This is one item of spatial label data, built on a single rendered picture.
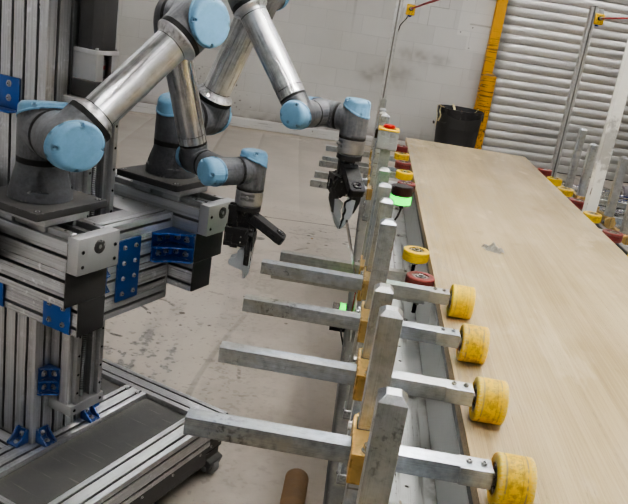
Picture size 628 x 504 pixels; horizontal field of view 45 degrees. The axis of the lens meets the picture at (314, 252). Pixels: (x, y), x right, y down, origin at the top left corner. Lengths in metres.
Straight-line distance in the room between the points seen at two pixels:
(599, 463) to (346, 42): 8.57
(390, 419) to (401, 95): 9.02
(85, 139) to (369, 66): 8.16
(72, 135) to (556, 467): 1.15
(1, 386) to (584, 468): 1.69
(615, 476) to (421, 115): 8.68
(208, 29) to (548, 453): 1.16
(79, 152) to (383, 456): 1.06
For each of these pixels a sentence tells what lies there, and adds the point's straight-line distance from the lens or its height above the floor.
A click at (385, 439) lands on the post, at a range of 0.89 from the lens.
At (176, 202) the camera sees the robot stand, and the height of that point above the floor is 0.98.
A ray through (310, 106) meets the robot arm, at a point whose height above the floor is 1.32.
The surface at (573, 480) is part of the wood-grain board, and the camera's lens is 1.35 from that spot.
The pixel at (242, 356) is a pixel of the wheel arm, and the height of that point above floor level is 0.95.
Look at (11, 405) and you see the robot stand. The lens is 2.44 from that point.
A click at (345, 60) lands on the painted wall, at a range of 9.70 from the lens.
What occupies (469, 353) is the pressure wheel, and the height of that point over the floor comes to 0.93.
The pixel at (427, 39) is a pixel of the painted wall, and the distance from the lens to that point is 9.81.
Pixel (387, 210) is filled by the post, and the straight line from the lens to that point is 1.82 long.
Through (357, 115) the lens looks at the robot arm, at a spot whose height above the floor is 1.31.
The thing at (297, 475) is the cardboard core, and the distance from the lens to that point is 2.63.
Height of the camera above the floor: 1.56
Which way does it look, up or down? 18 degrees down
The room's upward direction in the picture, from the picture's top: 9 degrees clockwise
